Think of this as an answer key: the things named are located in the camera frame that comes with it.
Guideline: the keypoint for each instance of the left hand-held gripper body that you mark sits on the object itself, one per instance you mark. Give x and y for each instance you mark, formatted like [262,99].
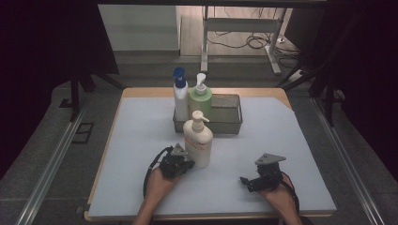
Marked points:
[173,164]

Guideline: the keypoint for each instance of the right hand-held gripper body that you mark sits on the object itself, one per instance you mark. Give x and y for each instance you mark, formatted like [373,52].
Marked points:
[268,175]

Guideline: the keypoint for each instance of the cream pump bottle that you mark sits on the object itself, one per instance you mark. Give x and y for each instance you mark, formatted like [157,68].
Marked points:
[197,146]

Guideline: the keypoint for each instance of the metal mesh basket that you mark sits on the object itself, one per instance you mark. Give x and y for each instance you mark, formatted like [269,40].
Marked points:
[225,118]

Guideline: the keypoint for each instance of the white bottle with blue cap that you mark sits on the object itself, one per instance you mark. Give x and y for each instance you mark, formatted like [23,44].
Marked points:
[180,100]

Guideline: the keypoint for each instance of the green pump bottle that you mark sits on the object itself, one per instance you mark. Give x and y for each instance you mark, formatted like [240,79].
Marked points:
[202,100]

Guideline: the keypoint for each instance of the person's right hand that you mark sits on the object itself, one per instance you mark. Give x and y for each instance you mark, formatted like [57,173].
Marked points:
[280,197]

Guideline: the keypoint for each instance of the person's left hand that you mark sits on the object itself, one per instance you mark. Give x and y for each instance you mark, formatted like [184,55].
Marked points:
[161,187]

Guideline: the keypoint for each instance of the pale blue table mat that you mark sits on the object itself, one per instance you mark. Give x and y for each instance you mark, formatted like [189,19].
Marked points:
[131,150]

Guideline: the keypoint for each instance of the black metal stand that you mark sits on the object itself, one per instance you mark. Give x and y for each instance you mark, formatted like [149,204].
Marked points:
[325,93]
[76,93]

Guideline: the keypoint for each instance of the white power strip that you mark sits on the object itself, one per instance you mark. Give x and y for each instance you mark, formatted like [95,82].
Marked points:
[280,40]

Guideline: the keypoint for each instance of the white panel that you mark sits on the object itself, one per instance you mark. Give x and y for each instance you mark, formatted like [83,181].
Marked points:
[137,28]

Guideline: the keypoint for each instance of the dark curtain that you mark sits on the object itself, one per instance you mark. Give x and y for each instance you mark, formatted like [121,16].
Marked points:
[37,47]
[372,62]

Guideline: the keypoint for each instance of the aluminium rail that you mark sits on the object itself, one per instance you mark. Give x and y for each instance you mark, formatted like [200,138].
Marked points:
[347,162]
[50,162]

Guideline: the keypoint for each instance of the white metal table frame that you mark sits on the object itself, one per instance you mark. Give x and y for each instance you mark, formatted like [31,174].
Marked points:
[241,25]

